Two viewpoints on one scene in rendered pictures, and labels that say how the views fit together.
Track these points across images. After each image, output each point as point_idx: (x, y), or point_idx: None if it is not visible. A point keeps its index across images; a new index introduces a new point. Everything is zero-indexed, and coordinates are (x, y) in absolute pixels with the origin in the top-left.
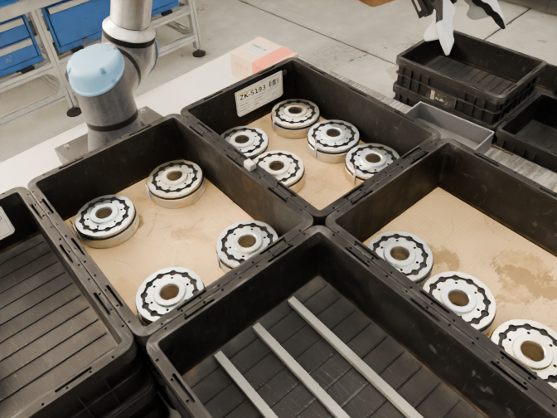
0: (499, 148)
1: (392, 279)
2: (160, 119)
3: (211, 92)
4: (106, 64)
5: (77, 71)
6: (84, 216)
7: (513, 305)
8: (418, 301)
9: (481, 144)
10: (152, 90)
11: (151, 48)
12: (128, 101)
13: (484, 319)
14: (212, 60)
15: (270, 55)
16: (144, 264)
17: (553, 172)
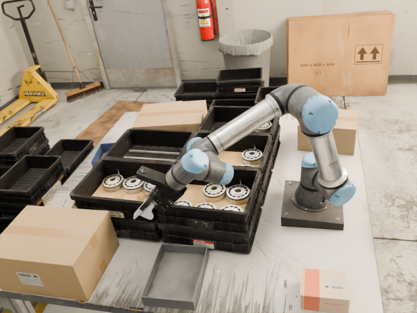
0: (138, 308)
1: (148, 160)
2: (261, 164)
3: (336, 264)
4: (304, 158)
5: (312, 152)
6: (257, 151)
7: (118, 195)
8: (140, 159)
9: (146, 283)
10: (372, 246)
11: (319, 185)
12: (301, 177)
13: (125, 181)
14: (380, 293)
15: (315, 282)
16: (229, 158)
17: (106, 305)
